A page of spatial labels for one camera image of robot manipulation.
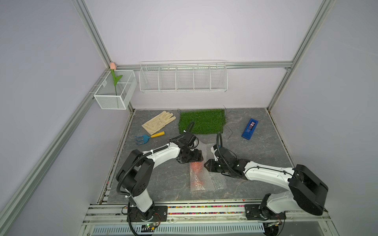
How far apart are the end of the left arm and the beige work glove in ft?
1.30

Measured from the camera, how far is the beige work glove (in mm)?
1105

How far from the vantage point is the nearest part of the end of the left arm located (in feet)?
2.22
